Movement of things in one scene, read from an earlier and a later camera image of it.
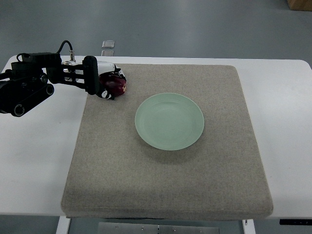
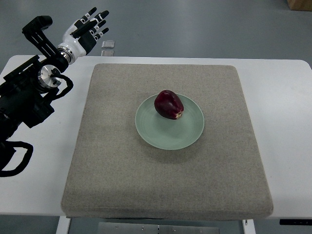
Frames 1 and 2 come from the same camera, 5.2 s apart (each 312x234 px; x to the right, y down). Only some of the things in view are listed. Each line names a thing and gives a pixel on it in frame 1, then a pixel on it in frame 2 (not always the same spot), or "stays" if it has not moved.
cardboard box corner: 304,5 stays
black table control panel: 295,222 stays
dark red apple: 115,85 → 168,105
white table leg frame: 63,225 stays
